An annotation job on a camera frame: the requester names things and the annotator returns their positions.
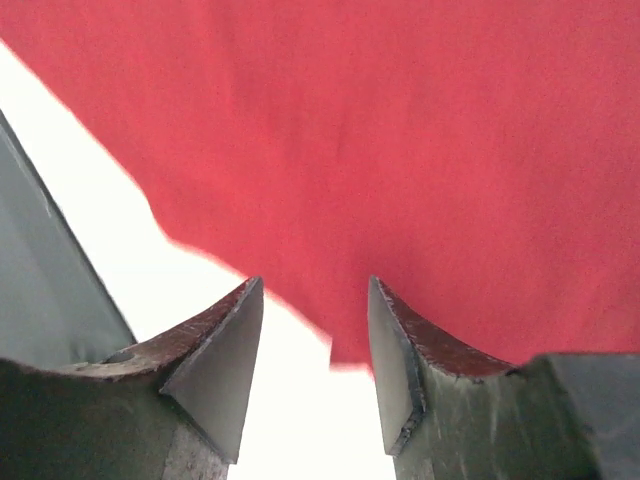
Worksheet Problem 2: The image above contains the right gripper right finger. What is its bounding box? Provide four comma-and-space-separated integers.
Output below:
368, 277, 639, 479

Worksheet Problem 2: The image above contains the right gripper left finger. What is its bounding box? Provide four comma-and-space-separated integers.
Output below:
1, 277, 264, 479

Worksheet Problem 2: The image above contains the dark red t shirt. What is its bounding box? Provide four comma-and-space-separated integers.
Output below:
1, 1, 639, 363

